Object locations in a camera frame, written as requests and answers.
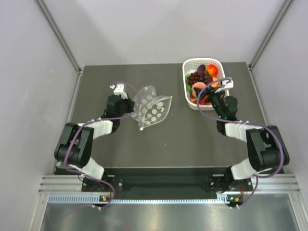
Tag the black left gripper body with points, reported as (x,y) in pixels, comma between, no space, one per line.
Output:
(125,107)

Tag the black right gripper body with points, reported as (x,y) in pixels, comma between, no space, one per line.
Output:
(217,100)

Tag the fake peach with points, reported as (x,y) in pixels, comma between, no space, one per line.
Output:
(199,85)

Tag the red yellow fake mango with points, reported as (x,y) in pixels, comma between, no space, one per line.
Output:
(204,101)

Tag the dark purple fake grapes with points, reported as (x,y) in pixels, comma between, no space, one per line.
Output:
(195,77)

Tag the clear zip top bag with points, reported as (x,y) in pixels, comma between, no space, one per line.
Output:
(150,108)

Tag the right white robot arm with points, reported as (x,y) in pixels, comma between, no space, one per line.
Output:
(265,147)

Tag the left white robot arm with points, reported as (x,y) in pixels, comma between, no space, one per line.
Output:
(75,143)

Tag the green fake vegetable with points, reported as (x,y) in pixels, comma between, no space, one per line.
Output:
(187,86)

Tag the purple fake eggplant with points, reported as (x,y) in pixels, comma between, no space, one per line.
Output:
(201,68)

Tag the white perforated plastic basket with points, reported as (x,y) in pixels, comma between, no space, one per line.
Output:
(191,65)

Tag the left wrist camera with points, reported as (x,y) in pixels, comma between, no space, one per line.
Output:
(119,90)

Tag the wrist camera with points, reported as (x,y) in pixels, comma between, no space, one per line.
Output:
(119,90)
(225,85)

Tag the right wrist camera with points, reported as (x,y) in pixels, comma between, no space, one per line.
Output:
(225,85)

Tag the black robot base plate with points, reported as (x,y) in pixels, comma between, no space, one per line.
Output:
(164,183)

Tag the aluminium frame post right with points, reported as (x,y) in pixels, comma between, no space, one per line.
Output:
(282,12)

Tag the aluminium frame post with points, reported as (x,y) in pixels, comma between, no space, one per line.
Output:
(282,12)
(54,27)

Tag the aluminium frame post left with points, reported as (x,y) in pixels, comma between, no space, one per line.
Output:
(54,27)

